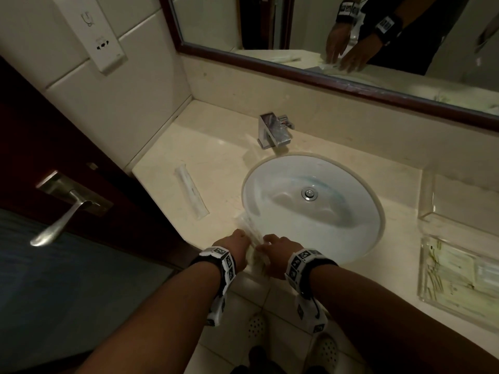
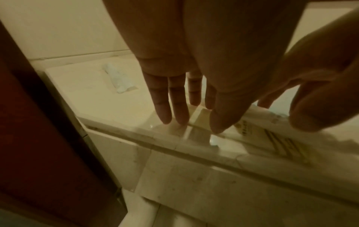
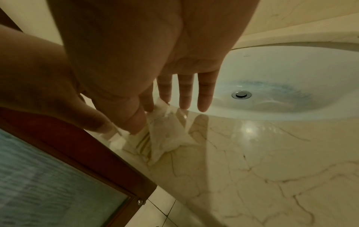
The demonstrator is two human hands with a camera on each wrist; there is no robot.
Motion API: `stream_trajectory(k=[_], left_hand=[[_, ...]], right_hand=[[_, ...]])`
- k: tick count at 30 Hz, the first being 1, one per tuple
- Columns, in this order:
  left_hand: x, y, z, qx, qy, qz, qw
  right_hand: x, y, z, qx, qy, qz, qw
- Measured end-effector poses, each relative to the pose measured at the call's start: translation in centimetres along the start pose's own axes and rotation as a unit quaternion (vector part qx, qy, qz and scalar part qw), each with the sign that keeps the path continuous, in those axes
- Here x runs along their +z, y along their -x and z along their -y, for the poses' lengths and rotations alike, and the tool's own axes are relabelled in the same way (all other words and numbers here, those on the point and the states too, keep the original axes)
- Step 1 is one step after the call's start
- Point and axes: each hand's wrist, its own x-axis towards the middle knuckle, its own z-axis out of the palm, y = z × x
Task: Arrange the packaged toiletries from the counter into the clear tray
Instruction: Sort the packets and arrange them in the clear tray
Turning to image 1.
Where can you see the chrome faucet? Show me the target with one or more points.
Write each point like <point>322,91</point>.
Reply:
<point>273,130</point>

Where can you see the person's right forearm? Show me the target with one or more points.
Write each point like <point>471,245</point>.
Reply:
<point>409,327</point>

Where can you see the white sink basin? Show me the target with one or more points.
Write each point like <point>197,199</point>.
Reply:
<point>343,214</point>

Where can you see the person's left forearm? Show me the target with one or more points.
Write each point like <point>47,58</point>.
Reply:
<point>156,327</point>

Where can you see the white wall socket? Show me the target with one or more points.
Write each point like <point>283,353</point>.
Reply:
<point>93,31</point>

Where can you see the bundle of striped toiletry sachets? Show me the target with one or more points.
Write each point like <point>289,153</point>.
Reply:
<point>460,276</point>

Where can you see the dark wooden door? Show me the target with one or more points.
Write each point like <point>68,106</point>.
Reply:
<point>39,151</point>

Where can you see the white perforated slipper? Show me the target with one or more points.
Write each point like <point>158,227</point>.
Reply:
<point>257,327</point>
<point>325,352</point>

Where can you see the person's right hand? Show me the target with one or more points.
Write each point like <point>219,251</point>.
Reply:
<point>278,255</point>

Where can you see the person's left hand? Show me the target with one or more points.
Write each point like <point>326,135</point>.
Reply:
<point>236,249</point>

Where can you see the dark trousers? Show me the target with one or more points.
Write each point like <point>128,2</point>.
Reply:
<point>265,362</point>

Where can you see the wooden framed mirror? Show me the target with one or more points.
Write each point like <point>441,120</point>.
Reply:
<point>351,77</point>

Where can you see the clear acrylic amenity tray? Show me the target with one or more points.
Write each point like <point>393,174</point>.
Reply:
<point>423,284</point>

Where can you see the metal sink drain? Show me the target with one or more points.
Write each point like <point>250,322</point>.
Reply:
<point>309,193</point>

